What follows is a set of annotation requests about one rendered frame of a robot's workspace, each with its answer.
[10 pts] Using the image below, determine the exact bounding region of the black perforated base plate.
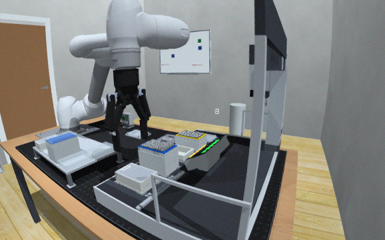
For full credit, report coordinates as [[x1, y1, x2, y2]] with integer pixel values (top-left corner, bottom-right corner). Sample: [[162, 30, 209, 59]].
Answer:
[[15, 119, 287, 240]]

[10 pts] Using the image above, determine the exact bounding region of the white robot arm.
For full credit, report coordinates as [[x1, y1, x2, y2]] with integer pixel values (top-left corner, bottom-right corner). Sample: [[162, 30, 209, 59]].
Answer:
[[55, 0, 190, 134]]

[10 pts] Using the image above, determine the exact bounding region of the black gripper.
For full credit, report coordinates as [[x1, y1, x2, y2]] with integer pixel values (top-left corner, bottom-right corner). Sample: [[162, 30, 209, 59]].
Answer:
[[104, 69, 151, 153]]

